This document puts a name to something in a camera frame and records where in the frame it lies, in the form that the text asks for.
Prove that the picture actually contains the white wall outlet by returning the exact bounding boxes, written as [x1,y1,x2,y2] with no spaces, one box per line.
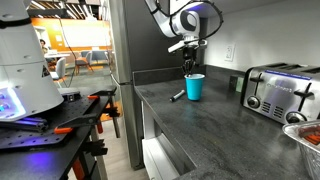
[224,43,236,63]

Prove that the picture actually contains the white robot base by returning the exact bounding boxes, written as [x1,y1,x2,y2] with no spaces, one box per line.
[0,0,65,122]

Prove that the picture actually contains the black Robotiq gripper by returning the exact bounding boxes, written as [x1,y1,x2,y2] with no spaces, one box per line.
[181,45,198,77]

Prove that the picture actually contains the black and orange clamp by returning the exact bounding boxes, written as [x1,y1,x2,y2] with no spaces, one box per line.
[87,85,122,139]
[53,112,105,136]

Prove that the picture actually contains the black and silver toaster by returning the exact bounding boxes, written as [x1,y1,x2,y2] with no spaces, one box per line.
[240,62,320,125]

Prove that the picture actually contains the black robot table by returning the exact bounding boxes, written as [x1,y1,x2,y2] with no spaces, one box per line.
[0,87,118,180]

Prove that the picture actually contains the aluminium foil tray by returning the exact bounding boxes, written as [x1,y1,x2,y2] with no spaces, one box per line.
[282,119,320,180]

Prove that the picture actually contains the seated person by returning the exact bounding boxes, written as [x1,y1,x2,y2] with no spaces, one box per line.
[38,38,50,56]

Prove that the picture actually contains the white lower cabinet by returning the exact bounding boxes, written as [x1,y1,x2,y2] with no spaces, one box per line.
[141,99,183,180]

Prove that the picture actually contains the grey office chair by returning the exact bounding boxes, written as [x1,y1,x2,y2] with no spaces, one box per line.
[49,57,68,84]
[74,50,95,76]

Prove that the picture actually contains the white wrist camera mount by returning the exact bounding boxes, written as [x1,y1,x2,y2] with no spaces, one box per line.
[167,38,208,54]

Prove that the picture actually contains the small black box green label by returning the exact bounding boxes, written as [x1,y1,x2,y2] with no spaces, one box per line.
[229,74,246,93]

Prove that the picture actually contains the grey refrigerator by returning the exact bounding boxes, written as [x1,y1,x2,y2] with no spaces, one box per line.
[107,0,208,171]

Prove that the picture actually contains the black and white marker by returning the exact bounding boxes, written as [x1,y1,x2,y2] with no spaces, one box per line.
[169,89,186,103]

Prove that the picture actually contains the blue plastic cup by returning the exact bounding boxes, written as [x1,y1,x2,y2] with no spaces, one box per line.
[184,73,206,102]

